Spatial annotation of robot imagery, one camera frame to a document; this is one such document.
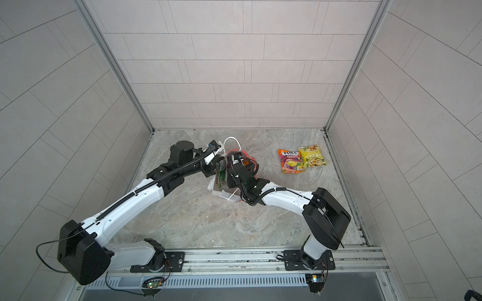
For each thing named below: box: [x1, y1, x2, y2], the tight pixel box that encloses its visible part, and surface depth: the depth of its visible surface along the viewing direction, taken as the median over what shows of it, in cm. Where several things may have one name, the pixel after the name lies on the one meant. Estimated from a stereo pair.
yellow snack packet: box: [298, 144, 327, 169], surface depth 101 cm
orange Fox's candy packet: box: [277, 149, 306, 175], surface depth 101 cm
